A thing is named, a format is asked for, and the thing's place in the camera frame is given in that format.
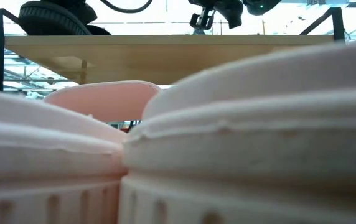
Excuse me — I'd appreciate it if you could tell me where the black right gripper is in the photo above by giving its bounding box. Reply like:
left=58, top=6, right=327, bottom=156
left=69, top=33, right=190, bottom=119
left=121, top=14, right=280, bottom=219
left=189, top=0, right=244, bottom=31

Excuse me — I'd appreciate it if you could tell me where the black rubber slide sandal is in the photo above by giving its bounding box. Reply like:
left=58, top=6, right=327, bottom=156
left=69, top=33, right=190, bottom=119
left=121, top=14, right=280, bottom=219
left=17, top=1, right=112, bottom=36

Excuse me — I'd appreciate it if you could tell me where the pink rubber slide sandal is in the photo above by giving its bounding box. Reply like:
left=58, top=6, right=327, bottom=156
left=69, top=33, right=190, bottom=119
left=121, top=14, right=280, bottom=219
left=0, top=80, right=162, bottom=224
left=118, top=39, right=356, bottom=224

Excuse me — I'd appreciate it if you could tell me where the wooden shelf with black frame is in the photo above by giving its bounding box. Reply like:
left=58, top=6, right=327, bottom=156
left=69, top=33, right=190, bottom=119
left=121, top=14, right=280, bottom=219
left=0, top=6, right=345, bottom=92

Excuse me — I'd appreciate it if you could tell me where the black hanging robot cable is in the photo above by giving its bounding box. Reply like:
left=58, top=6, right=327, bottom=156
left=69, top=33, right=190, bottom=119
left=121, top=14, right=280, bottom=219
left=99, top=0, right=154, bottom=14

